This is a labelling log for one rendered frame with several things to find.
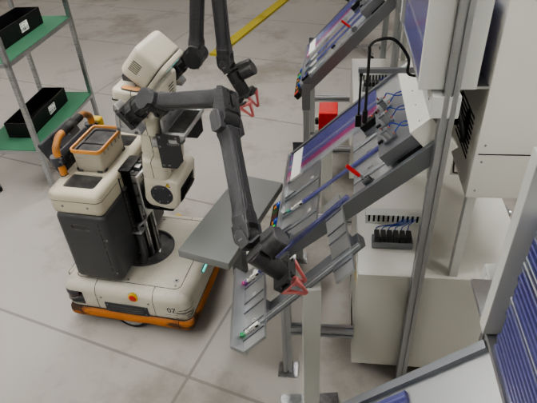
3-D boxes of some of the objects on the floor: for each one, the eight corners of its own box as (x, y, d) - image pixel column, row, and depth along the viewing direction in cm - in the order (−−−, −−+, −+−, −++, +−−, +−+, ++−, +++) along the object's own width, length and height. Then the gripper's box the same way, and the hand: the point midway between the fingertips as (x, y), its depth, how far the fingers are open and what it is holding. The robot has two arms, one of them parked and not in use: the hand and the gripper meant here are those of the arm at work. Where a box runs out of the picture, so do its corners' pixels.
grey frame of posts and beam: (284, 373, 233) (256, -110, 118) (296, 256, 295) (287, -138, 180) (407, 382, 226) (505, -122, 112) (393, 260, 288) (448, -146, 173)
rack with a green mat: (-5, 192, 362) (-75, 39, 296) (53, 129, 434) (6, -6, 367) (56, 193, 357) (-2, 38, 290) (105, 129, 428) (66, -7, 362)
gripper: (258, 257, 149) (297, 281, 155) (258, 281, 141) (299, 306, 147) (273, 243, 146) (312, 269, 152) (274, 267, 138) (316, 293, 144)
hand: (304, 286), depth 149 cm, fingers open, 5 cm apart
